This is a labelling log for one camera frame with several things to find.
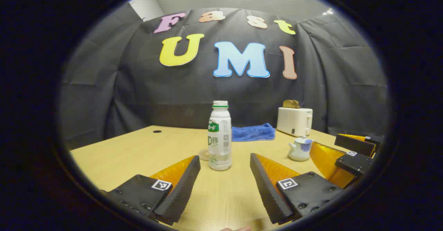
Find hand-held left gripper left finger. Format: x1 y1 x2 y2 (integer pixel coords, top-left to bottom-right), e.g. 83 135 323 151
100 156 201 226

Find white plastic water bottle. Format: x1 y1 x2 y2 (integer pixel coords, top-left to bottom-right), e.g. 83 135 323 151
208 100 233 171

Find white blue-patterned teacup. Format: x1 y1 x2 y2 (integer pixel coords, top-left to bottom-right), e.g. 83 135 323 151
288 142 314 162

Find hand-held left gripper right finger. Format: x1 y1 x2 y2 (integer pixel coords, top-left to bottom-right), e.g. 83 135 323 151
250 153 343 224

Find blue towel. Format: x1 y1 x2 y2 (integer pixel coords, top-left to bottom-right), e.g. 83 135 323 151
232 123 276 142

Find white toaster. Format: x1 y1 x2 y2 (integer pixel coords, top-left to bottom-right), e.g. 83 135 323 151
276 107 313 137

